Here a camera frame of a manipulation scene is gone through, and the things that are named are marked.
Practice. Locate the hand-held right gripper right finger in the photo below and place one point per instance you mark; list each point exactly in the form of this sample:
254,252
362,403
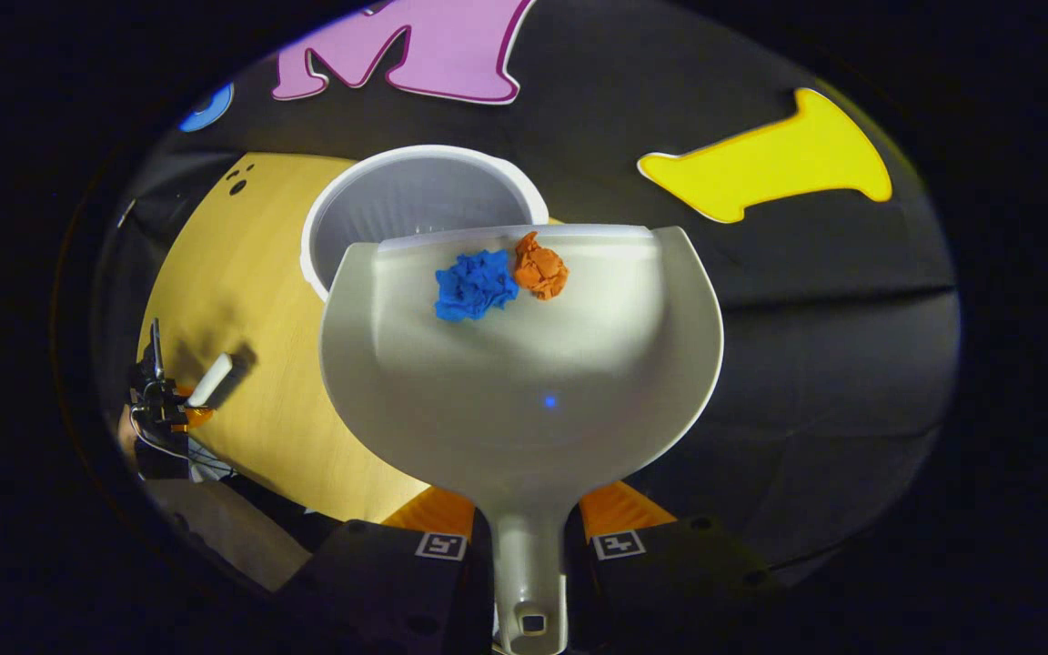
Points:
660,582

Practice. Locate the blue paper trash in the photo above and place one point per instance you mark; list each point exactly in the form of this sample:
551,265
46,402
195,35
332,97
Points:
474,287

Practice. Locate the orange paper trash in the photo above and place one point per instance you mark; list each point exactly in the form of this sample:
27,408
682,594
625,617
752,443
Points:
540,268

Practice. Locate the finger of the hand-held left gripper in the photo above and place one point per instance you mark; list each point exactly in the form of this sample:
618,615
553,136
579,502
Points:
196,418

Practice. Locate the wooden desktop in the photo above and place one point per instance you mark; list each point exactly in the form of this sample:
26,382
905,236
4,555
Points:
251,273

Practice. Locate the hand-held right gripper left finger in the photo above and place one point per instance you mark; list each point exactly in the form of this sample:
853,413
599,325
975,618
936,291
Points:
378,582

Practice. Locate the white ribbed garbage bin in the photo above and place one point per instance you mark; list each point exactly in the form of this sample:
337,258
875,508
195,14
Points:
415,196

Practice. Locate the small white broom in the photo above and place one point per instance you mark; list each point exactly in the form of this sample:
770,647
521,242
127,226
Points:
210,380

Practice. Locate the white plastic dustpan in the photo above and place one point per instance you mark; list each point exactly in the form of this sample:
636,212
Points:
524,409

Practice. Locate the black backdrop cloth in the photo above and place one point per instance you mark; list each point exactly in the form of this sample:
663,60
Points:
815,364

